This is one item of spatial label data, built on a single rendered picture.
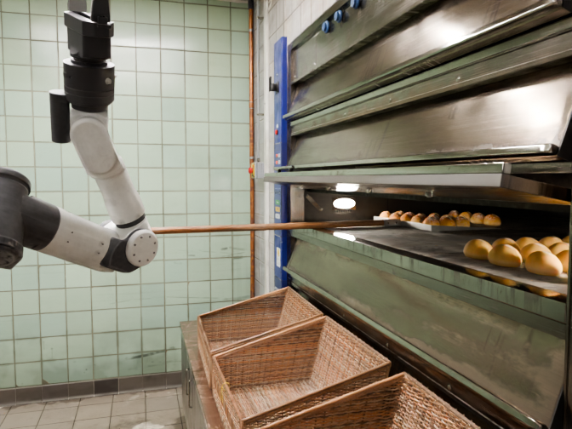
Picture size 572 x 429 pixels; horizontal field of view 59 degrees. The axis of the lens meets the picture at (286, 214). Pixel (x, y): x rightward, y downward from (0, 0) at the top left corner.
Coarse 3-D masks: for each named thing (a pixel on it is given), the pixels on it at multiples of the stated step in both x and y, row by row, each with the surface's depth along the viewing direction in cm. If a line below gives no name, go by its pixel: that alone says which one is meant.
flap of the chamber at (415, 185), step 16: (288, 176) 217; (304, 176) 196; (320, 176) 178; (336, 176) 163; (352, 176) 151; (368, 176) 140; (384, 176) 131; (400, 176) 123; (416, 176) 116; (432, 176) 109; (448, 176) 104; (464, 176) 99; (480, 176) 94; (496, 176) 90; (512, 176) 89; (384, 192) 168; (400, 192) 153; (416, 192) 140; (448, 192) 121; (464, 192) 112; (480, 192) 106; (496, 192) 99; (512, 192) 94; (528, 192) 90; (544, 192) 91; (560, 192) 92
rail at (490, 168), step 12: (384, 168) 132; (396, 168) 126; (408, 168) 120; (420, 168) 114; (432, 168) 110; (444, 168) 105; (456, 168) 101; (468, 168) 98; (480, 168) 94; (492, 168) 91; (504, 168) 88
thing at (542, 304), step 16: (336, 240) 204; (352, 240) 189; (384, 256) 164; (400, 256) 153; (416, 256) 150; (416, 272) 145; (432, 272) 136; (448, 272) 130; (464, 272) 124; (480, 272) 124; (464, 288) 123; (480, 288) 117; (496, 288) 112; (512, 288) 107; (528, 288) 107; (512, 304) 107; (528, 304) 103; (544, 304) 99; (560, 304) 95; (560, 320) 95
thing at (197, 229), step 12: (156, 228) 212; (168, 228) 214; (180, 228) 215; (192, 228) 216; (204, 228) 218; (216, 228) 219; (228, 228) 221; (240, 228) 222; (252, 228) 224; (264, 228) 225; (276, 228) 227; (288, 228) 229; (300, 228) 231; (312, 228) 233
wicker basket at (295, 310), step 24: (288, 288) 260; (216, 312) 253; (240, 312) 256; (264, 312) 260; (288, 312) 252; (312, 312) 220; (216, 336) 254; (240, 336) 258; (264, 336) 204; (240, 384) 203
